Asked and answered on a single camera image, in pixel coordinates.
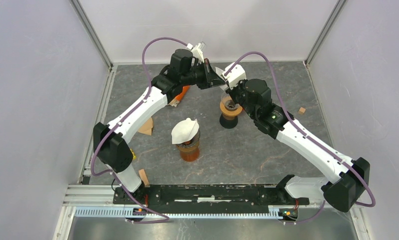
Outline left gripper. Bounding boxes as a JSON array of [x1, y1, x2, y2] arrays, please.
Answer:
[[181, 58, 226, 90]]

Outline clear glass dripper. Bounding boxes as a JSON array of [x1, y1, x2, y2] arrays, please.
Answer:
[[220, 92, 239, 111]]

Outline wooden ring holder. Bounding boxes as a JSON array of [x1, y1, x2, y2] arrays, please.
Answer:
[[219, 102, 243, 117]]

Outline white paper coffee filter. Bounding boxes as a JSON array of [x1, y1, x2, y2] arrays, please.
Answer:
[[171, 117, 200, 145]]

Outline dark glass dripper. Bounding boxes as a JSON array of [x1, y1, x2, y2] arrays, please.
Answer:
[[176, 131, 201, 148]]

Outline single brown paper filter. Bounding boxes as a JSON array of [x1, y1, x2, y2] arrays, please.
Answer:
[[137, 117, 154, 136]]

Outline dark red black dripper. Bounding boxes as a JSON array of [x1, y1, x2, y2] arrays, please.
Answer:
[[219, 114, 238, 129]]

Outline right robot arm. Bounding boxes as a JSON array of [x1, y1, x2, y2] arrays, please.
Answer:
[[222, 78, 370, 213]]

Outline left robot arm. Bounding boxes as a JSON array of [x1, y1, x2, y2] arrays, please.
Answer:
[[91, 49, 226, 204]]

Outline coffee filter box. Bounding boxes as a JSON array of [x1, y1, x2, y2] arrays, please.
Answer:
[[175, 85, 191, 102]]

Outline brown paper coffee filters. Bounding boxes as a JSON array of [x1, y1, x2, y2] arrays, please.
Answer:
[[168, 97, 180, 107]]

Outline small wooden cube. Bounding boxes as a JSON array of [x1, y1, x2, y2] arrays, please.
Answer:
[[298, 107, 306, 115]]

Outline amber glass carafe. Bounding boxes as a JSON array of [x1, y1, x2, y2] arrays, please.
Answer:
[[176, 146, 200, 162]]

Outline yellow toy figure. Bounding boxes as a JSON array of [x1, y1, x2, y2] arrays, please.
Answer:
[[130, 149, 137, 161]]

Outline wooden rectangular block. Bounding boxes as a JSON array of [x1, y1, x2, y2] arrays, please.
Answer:
[[138, 168, 150, 187]]

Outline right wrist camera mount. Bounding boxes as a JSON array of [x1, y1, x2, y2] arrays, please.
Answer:
[[219, 62, 247, 91]]

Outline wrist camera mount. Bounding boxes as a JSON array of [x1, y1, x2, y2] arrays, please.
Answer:
[[219, 62, 247, 91], [185, 41, 206, 64]]

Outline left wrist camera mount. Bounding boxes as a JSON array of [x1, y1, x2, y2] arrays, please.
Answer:
[[185, 41, 206, 64]]

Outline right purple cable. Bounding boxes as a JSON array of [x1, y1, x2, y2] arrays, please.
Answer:
[[223, 51, 377, 226]]

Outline purple cable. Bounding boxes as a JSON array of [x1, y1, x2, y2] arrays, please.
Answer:
[[223, 51, 377, 226], [90, 37, 194, 225]]

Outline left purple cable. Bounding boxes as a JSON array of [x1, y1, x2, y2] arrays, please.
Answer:
[[90, 37, 194, 225]]

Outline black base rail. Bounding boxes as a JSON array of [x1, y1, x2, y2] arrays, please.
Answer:
[[113, 175, 310, 215]]

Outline white slotted cable duct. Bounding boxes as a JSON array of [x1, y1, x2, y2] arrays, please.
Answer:
[[74, 206, 298, 220]]

